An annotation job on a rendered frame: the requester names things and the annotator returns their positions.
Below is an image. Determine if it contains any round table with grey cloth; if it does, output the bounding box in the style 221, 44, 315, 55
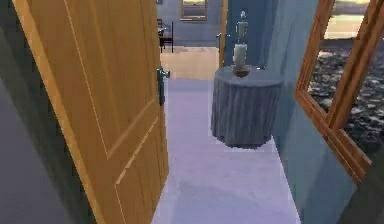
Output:
210, 65, 285, 150

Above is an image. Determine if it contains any white candle in brown holder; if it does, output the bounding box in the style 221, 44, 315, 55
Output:
232, 42, 252, 79

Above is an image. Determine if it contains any black chair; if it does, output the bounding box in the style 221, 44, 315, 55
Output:
156, 18, 175, 54

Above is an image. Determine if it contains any light wooden room door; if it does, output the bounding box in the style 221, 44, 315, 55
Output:
11, 0, 170, 224

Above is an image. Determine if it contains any grey slender statuette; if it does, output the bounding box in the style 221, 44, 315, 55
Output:
235, 10, 249, 46

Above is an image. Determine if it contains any dark metal door handle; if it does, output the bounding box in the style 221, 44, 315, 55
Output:
156, 66, 171, 107

